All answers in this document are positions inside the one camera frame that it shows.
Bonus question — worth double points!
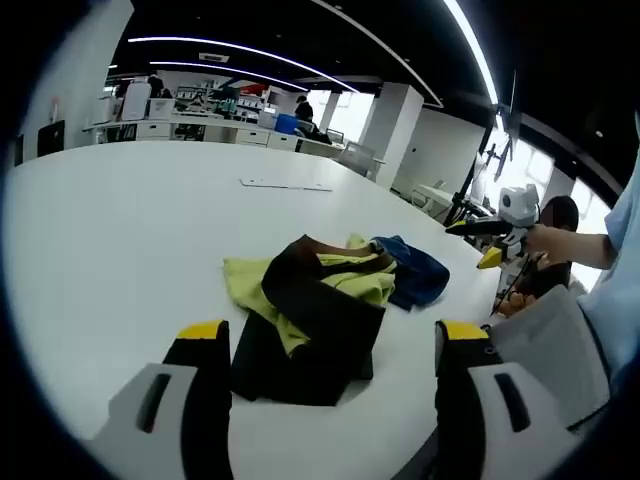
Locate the white template sheet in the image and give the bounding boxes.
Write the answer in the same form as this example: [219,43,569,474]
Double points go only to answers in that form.
[238,176,334,194]

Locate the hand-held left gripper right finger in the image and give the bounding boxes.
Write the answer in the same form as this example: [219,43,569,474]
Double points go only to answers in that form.
[433,319,576,480]

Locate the person in light-blue shirt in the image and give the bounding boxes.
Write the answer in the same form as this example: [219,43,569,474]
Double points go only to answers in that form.
[574,112,640,401]

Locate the row of white desks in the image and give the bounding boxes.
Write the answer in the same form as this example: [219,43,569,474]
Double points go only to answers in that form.
[82,110,347,156]

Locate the orange objects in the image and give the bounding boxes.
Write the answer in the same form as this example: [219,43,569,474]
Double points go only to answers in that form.
[497,290,534,318]

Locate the black tripod stand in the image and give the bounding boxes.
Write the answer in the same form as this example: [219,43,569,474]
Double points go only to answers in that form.
[443,69,519,227]

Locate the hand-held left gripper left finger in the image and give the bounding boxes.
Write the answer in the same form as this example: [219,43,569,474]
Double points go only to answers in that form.
[92,319,234,480]

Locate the curved ceiling light strip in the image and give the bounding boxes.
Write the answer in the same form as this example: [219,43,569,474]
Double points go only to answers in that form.
[127,35,362,95]

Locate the yellow-green garment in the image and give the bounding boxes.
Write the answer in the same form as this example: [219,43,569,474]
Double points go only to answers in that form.
[222,233,399,357]

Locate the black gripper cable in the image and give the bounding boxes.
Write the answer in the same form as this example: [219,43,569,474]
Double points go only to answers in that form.
[490,249,539,317]

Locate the white appliance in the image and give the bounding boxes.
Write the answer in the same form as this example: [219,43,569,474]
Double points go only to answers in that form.
[121,81,153,122]

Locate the white chair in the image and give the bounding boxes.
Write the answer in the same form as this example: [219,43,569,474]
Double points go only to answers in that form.
[339,141,377,177]

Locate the person's right hand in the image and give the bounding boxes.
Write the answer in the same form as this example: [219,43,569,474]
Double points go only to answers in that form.
[524,222,557,257]

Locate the blue garment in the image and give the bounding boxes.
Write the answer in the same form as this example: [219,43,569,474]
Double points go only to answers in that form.
[370,234,451,312]

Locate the black garment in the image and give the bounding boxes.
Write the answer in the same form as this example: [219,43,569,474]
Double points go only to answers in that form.
[230,234,397,407]

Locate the black monitor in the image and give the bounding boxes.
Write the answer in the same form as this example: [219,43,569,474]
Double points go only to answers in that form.
[36,119,67,159]

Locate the long ceiling light strip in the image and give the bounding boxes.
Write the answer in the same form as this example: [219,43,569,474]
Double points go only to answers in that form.
[442,0,501,106]

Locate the small white table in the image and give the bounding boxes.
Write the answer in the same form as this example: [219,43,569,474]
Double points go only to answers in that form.
[410,180,454,214]

